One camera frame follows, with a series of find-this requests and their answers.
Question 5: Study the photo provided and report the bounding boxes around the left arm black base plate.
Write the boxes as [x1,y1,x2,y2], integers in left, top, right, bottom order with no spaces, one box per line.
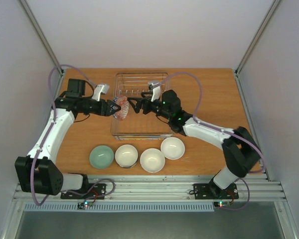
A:
[60,183,107,200]

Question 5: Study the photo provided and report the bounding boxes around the aluminium frame post right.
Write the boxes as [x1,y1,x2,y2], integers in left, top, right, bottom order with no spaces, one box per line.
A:
[234,0,282,77]

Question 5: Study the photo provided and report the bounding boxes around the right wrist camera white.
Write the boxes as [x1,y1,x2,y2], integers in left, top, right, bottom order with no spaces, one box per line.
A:
[148,81,161,102]

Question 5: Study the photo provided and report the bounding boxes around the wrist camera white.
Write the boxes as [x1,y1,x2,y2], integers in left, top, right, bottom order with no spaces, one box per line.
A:
[148,81,161,102]
[92,84,110,102]

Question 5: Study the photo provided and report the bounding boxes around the aluminium frame post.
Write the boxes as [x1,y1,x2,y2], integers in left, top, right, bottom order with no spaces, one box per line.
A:
[18,0,59,66]
[234,0,282,77]

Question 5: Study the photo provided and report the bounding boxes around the aluminium frame post left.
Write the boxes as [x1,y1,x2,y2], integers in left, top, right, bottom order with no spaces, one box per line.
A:
[18,0,59,66]

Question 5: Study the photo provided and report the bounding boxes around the left controller board with leds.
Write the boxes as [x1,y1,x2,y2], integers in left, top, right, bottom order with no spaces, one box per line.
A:
[77,202,94,210]

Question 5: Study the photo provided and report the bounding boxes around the controller board with leds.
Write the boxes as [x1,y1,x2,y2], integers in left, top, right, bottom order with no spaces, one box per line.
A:
[214,201,231,208]
[77,202,94,210]

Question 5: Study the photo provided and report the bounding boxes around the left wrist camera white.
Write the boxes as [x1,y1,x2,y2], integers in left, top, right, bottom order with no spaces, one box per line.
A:
[92,84,110,102]

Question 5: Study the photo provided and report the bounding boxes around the red blue patterned bowl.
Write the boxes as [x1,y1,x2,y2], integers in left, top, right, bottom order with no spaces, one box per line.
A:
[113,95,129,121]

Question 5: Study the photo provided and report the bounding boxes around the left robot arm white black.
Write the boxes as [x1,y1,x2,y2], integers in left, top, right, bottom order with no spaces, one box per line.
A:
[14,79,120,198]

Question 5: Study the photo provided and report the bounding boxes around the pale green bowl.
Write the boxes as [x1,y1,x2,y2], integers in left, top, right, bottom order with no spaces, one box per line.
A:
[89,145,114,169]

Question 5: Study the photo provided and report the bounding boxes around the steel wire dish rack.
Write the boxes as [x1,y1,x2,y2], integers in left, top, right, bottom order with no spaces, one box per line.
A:
[111,71,172,140]

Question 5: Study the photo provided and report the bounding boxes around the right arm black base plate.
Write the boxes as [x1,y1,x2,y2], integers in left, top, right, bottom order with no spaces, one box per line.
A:
[192,183,239,200]

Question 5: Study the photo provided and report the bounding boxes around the right controller board with leds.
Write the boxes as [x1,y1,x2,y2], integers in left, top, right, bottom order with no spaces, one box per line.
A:
[214,201,231,208]

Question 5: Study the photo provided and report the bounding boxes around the grey slotted cable duct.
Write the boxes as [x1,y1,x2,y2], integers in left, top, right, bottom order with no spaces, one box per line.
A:
[24,202,214,213]

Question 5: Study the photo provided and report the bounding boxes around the white bowl dark base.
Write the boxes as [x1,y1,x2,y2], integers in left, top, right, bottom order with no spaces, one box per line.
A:
[115,144,139,169]

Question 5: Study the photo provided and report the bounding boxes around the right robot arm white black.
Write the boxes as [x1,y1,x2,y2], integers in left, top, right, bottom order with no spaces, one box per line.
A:
[128,90,261,198]

